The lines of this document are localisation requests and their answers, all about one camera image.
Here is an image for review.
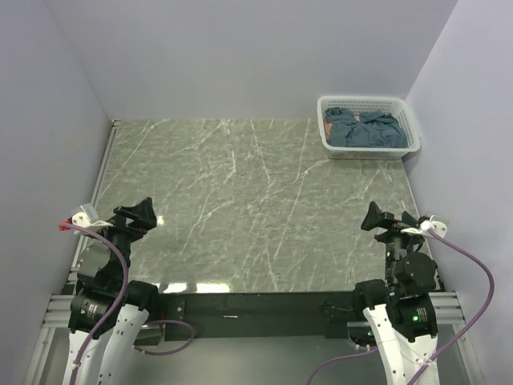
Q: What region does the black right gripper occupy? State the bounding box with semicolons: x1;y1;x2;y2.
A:
360;199;428;286

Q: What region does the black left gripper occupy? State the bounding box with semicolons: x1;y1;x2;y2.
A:
88;197;156;286

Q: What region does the teal blue t shirt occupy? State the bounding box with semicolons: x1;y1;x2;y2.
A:
325;107;408;148

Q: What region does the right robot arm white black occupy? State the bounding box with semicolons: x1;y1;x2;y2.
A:
351;201;440;384

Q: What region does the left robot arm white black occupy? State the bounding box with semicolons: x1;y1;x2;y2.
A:
59;197;160;384

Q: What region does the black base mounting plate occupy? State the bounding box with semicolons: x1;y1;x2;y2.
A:
160;291;365;338

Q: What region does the white plastic mesh basket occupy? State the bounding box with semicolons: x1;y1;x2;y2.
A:
317;95;421;160

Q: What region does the pink t shirt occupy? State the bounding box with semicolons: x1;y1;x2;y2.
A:
324;115;360;140

